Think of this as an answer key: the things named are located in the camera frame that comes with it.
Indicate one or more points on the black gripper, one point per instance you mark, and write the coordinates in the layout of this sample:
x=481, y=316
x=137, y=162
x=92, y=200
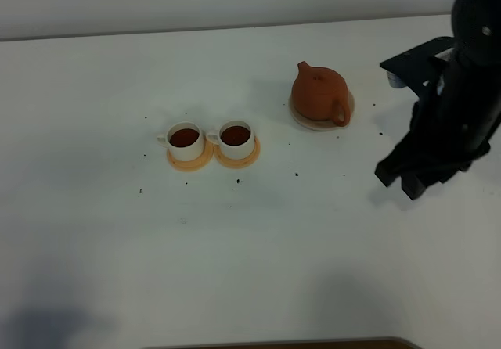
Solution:
x=457, y=114

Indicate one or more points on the brown clay teapot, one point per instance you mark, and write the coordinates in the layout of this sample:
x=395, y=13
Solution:
x=316, y=80

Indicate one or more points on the beige teapot coaster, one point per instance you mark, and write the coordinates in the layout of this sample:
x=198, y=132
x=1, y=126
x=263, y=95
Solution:
x=313, y=124

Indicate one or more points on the orange right coaster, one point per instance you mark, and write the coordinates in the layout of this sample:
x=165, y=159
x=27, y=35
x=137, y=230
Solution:
x=238, y=164

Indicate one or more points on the orange coaster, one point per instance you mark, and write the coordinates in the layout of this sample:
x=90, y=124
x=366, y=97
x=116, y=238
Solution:
x=192, y=165
x=238, y=164

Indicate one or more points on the white right teacup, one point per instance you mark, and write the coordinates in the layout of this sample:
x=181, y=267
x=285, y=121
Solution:
x=235, y=139

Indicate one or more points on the white teacup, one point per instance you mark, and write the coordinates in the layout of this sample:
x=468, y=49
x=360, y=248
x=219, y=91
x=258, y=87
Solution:
x=184, y=141
x=235, y=139

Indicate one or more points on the orange left coaster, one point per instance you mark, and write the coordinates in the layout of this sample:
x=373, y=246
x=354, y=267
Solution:
x=192, y=165

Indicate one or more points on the white left teacup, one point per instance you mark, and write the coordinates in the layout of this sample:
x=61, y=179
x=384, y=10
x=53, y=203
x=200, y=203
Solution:
x=184, y=141

